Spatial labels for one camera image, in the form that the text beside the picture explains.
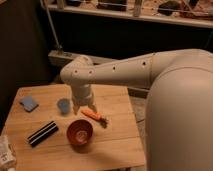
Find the white wall shelf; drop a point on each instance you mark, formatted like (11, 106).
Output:
(194, 13)

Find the orange bowl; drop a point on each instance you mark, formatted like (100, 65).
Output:
(79, 132)

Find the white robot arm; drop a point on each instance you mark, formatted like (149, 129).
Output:
(179, 105)

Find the white crumpled bag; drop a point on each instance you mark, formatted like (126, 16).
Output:
(7, 155)

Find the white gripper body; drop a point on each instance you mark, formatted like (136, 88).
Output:
(82, 95)

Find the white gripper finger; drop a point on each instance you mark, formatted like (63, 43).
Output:
(93, 107)
(76, 109)

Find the orange toy carrot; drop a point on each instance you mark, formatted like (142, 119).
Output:
(95, 116)

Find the blue cup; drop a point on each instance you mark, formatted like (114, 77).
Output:
(64, 105)

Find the metal lamp pole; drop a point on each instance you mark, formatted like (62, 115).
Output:
(58, 46)

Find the black white striped eraser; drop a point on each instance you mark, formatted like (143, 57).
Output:
(42, 134)

